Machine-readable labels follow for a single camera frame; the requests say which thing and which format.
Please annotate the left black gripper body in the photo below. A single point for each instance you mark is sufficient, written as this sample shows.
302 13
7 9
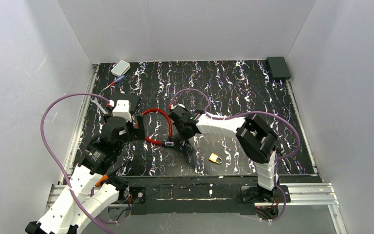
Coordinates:
135 131

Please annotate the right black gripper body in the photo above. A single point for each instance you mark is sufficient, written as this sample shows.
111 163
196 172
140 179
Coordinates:
180 133

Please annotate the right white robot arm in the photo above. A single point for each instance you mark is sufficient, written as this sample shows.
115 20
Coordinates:
254 136

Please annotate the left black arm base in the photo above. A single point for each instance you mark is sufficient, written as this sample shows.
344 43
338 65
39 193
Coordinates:
137 194

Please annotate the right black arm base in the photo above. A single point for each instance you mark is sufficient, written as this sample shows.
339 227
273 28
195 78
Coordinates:
257 194

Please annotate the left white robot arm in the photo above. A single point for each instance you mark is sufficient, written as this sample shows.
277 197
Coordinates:
74 208

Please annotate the black flat box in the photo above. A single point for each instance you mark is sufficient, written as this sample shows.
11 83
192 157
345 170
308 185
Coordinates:
133 99

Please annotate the brass padlock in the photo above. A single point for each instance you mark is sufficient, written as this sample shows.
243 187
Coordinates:
214 158

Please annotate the silver wrench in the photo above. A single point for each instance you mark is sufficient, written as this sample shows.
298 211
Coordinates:
100 107

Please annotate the red blue screwdriver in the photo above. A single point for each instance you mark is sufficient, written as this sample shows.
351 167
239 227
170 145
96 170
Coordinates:
117 80

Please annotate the white rectangular box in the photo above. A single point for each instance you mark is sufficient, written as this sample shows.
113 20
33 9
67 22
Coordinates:
120 68

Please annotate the black corner box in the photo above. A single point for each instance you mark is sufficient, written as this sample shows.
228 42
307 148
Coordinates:
278 68

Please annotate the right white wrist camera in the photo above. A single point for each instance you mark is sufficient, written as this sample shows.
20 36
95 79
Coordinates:
178 106

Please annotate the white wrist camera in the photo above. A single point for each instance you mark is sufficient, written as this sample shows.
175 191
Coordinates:
178 106
122 109

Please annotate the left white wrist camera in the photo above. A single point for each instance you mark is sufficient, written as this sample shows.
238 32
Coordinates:
122 109

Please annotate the orange cable connector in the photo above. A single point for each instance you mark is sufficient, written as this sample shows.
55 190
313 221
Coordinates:
102 181

